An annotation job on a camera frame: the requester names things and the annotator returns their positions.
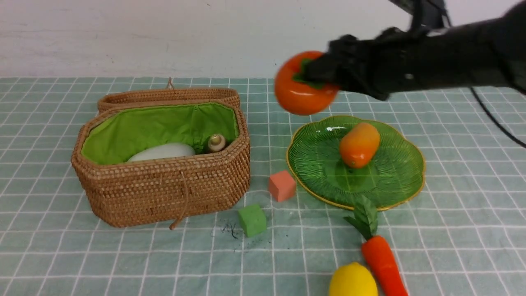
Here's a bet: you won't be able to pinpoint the green foam cube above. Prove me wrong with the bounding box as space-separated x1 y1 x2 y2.
238 203 267 237

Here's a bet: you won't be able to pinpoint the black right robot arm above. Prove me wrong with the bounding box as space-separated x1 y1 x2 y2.
304 0 526 101

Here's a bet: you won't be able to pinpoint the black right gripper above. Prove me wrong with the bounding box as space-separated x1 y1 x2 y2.
304 28 415 101

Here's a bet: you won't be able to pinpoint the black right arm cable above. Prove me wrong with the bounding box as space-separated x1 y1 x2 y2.
468 86 526 149

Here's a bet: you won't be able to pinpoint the dark purple eggplant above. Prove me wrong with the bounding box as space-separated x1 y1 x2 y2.
205 133 232 153

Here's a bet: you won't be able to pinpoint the salmon pink foam cube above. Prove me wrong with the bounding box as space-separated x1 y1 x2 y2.
268 171 296 202

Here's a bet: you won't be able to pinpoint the orange persimmon green calyx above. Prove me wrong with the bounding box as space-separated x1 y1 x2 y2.
274 51 339 116

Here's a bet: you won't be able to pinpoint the yellow lemon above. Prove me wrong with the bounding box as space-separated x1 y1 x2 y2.
328 262 379 296

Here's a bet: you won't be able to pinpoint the orange yellow mango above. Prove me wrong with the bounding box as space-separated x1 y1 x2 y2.
339 122 380 169

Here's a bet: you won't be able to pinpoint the green checkered tablecloth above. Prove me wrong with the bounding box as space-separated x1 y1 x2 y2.
0 77 525 296

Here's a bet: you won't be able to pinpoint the woven wicker basket green lining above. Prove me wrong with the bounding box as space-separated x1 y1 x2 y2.
71 83 251 229

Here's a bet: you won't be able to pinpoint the white radish with leaves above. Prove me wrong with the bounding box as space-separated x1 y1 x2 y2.
126 142 205 162

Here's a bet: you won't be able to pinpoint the green glass leaf plate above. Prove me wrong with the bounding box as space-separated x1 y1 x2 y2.
286 116 426 210

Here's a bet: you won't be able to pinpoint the orange carrot green leaves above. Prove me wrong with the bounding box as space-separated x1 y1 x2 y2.
344 195 409 296

